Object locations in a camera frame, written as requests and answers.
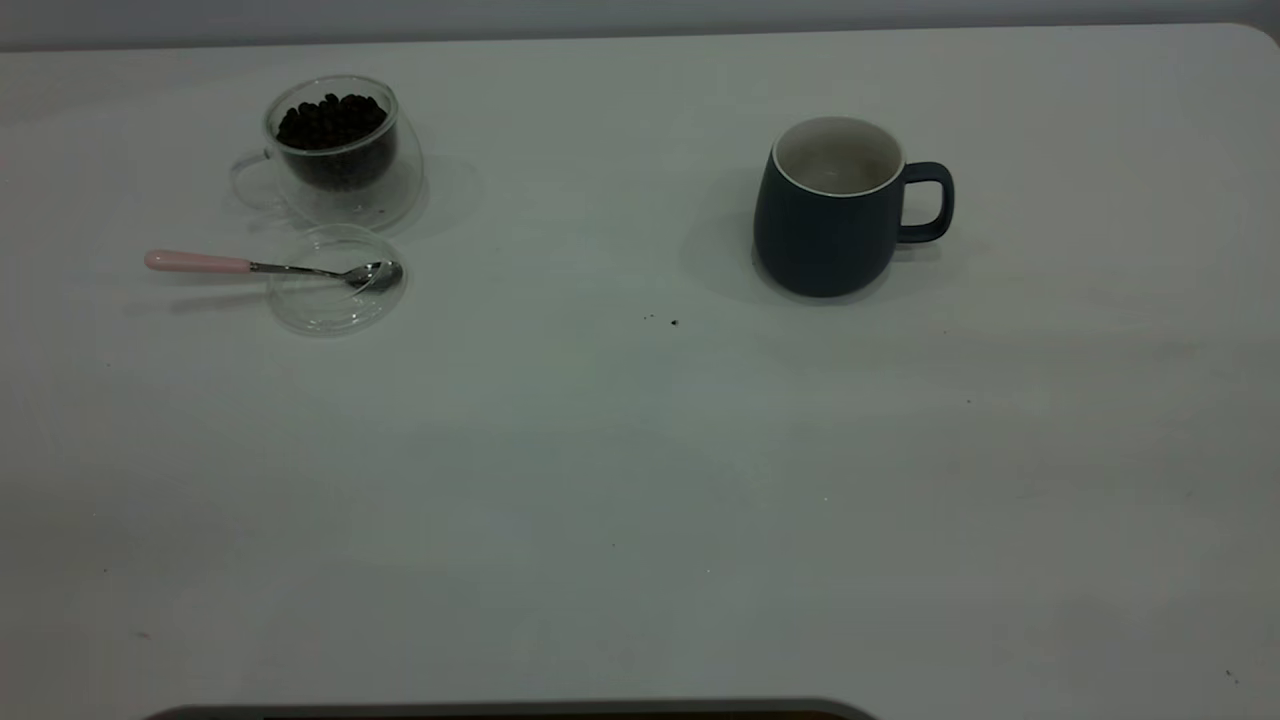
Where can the dark blue-grey ceramic mug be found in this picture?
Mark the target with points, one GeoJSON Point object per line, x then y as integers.
{"type": "Point", "coordinates": [820, 240]}

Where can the coffee crumbs on table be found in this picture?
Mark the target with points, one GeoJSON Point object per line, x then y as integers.
{"type": "Point", "coordinates": [674, 322]}

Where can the double-walled glass cup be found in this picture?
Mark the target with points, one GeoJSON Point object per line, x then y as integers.
{"type": "Point", "coordinates": [395, 195]}

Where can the round clear glass lid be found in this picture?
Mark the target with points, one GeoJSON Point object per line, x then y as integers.
{"type": "Point", "coordinates": [320, 312]}

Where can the coffee beans in glass cup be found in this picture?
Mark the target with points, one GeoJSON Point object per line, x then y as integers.
{"type": "Point", "coordinates": [330, 125]}

